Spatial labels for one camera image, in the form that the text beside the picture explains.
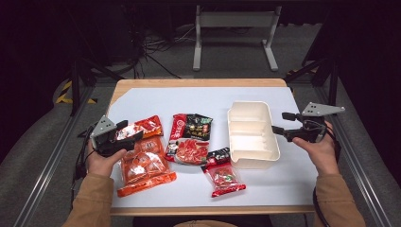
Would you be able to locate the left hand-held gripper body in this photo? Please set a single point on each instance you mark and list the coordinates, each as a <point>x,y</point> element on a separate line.
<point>104,135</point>

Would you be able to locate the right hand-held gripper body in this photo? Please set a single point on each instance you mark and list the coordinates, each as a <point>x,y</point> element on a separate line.
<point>312,129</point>

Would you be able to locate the small orange seasoning packet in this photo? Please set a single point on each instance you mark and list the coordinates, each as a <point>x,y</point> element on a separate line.
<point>148,124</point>

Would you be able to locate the white divided plastic container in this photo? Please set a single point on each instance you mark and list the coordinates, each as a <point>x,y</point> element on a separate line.
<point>252,135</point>

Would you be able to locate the red and black seasoning packet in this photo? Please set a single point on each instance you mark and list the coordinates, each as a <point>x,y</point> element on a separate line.
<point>189,142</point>

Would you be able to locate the person's right hand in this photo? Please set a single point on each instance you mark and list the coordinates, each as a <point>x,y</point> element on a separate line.
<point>320,154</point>

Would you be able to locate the person's left hand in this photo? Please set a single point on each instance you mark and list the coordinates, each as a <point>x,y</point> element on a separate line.
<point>102,164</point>

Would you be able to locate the large orange multi-piece packet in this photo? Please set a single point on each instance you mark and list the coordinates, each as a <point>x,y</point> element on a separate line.
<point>145,167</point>

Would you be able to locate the black stand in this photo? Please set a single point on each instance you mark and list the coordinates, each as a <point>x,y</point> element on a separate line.
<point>331,78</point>
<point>75,85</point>

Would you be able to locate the yellow black hazard tape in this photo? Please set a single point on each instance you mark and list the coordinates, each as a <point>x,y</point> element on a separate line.
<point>64,94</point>

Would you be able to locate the white table mat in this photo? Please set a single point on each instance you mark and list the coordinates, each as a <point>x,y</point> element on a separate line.
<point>195,101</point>

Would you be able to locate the small red clear-window packet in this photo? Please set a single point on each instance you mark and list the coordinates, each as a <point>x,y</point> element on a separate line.
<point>223,176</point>

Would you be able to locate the wooden table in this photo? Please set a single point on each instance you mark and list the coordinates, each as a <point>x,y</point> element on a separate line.
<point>201,82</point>

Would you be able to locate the person's tan garment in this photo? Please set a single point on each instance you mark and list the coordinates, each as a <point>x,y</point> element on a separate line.
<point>205,224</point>

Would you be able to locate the aluminium floor rail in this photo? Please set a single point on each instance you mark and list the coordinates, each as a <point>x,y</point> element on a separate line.
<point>50,160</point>
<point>359,164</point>

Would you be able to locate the white metal stand frame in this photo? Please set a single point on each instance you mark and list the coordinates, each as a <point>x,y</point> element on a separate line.
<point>235,19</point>

